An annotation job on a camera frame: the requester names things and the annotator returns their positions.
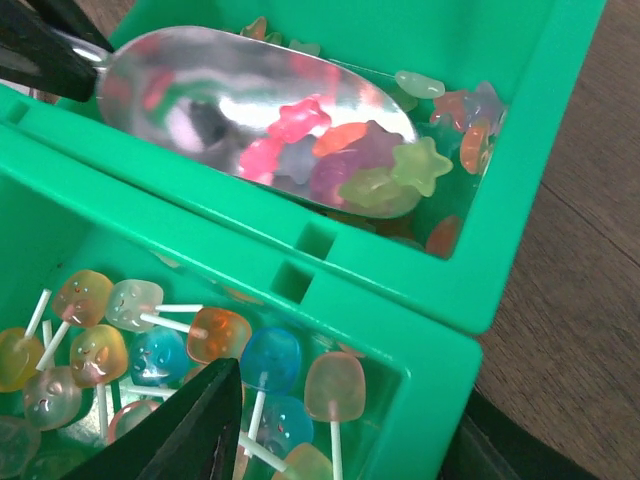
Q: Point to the green two-compartment candy bin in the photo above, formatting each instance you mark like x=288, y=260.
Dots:
x=76, y=193

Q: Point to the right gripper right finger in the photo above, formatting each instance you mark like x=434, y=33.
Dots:
x=490, y=445

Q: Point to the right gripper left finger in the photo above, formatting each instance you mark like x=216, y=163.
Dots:
x=193, y=435

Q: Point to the silver metal scoop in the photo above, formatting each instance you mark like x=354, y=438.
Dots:
x=300, y=125

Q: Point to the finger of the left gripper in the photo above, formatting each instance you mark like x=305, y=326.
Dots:
x=34, y=56
x=67, y=16

